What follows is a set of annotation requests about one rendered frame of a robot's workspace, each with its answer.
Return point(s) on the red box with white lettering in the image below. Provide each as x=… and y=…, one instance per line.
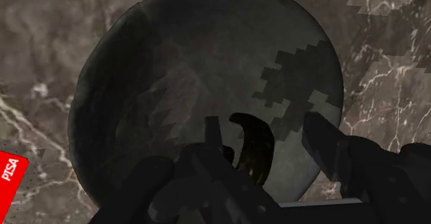
x=10, y=179

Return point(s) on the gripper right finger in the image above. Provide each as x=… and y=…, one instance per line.
x=370, y=176

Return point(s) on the dark curved banana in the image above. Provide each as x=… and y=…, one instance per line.
x=257, y=149

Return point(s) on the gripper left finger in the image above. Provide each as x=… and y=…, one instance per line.
x=198, y=183

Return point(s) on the dark grey round bowl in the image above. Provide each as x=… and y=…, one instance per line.
x=188, y=58

